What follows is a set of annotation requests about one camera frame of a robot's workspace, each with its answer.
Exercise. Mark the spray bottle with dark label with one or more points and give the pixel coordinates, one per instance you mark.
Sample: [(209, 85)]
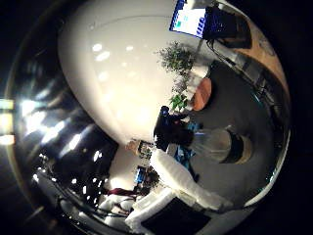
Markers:
[(225, 145)]

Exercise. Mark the teal cloth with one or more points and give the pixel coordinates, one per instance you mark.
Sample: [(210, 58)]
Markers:
[(184, 156)]

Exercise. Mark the person in red shirt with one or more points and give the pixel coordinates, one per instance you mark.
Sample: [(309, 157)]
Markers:
[(120, 191)]

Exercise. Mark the small leafy green plant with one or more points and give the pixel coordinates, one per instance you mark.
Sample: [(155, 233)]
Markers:
[(177, 102)]

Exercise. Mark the round wooden plate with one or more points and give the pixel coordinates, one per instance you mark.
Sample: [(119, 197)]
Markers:
[(202, 94)]

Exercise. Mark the white plant pot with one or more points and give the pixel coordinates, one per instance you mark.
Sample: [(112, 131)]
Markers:
[(199, 70)]

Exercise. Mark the green potted plant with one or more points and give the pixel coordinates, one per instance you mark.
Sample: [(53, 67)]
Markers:
[(177, 58)]

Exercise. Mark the wooden desk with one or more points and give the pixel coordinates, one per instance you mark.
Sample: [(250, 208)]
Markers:
[(274, 62)]

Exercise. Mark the large desk monitor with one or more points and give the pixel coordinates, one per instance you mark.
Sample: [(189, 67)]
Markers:
[(221, 23)]

